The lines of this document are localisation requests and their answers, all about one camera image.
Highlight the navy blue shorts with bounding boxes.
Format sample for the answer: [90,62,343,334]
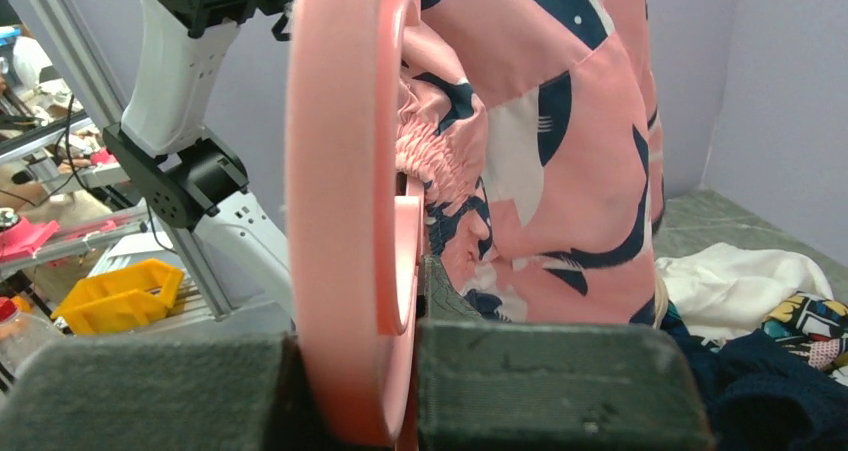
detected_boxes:
[661,305,847,450]

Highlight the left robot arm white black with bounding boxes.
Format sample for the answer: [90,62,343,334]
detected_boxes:
[104,0,295,316]

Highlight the yellow black patterned garment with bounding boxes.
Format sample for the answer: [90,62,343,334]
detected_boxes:
[760,292,847,386]

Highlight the aluminium frame extrusion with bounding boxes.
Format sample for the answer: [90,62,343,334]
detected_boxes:
[0,0,293,337]

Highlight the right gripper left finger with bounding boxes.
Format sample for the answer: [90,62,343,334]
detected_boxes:
[1,336,299,450]

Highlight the pink patterned shorts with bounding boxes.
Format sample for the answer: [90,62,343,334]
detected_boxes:
[396,0,669,326]

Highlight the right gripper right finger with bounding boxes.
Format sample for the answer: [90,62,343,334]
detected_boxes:
[415,256,716,450]

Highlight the yellow plastic bin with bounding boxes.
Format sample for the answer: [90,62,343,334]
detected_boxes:
[51,259,185,335]

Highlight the pink hanger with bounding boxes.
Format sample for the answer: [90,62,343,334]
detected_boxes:
[285,0,422,447]

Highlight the white garment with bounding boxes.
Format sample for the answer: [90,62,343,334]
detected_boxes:
[655,243,834,341]

